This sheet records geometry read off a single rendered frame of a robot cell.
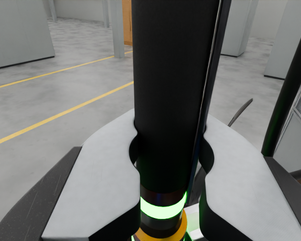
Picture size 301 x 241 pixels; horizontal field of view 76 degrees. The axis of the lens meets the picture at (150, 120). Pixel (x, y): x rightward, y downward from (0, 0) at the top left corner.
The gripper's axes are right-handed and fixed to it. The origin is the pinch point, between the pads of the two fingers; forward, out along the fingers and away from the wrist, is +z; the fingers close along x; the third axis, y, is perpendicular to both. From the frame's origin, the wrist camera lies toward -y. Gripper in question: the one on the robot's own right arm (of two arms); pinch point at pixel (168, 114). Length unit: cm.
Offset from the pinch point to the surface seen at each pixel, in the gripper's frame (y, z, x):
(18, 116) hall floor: 153, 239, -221
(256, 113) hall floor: 152, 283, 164
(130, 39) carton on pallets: 129, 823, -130
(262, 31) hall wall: 119, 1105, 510
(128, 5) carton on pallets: 13, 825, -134
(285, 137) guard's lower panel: 75, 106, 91
